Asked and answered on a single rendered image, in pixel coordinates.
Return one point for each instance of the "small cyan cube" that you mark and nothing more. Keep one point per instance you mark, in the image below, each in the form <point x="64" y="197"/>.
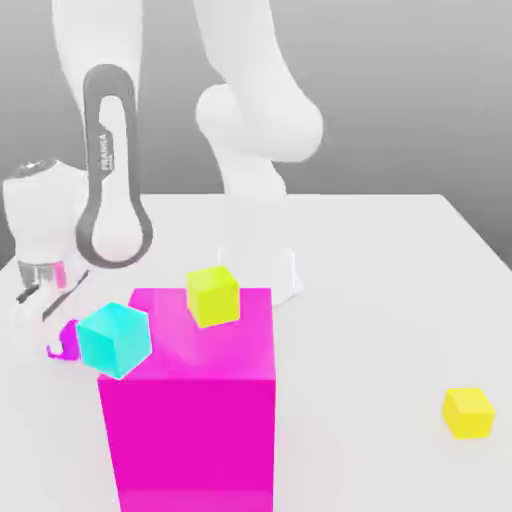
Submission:
<point x="114" y="340"/>

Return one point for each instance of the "large magenta box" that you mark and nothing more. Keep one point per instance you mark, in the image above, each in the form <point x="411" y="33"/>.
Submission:
<point x="188" y="432"/>

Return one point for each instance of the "small purple cube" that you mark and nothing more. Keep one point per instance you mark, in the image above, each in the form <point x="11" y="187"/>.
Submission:
<point x="70" y="340"/>

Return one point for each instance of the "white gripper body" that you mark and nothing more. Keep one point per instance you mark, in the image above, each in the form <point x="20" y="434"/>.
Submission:
<point x="60" y="316"/>

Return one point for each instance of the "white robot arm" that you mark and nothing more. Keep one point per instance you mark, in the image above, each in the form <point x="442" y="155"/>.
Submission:
<point x="256" y="120"/>

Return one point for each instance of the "small lime yellow cube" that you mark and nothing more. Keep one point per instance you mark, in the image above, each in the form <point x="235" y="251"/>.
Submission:
<point x="214" y="298"/>

